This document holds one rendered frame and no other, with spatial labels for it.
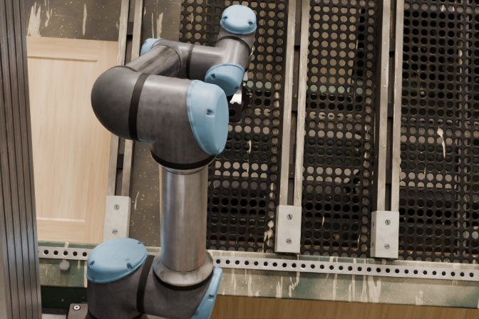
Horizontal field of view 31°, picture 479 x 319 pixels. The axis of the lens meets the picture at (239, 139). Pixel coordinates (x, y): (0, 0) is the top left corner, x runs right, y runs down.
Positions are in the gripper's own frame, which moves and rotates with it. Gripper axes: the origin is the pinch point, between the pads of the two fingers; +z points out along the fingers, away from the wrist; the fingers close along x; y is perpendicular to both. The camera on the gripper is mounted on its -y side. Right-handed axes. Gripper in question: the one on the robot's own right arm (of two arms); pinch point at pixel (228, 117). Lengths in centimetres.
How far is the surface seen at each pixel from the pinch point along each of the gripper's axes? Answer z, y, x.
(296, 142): 21.3, 7.7, -19.7
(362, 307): 72, -18, -46
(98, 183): 32.3, -1.5, 33.7
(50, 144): 28, 8, 47
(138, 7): 6.7, 40.3, 25.1
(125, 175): 26.5, -2.1, 26.1
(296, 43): 9.8, 33.0, -18.9
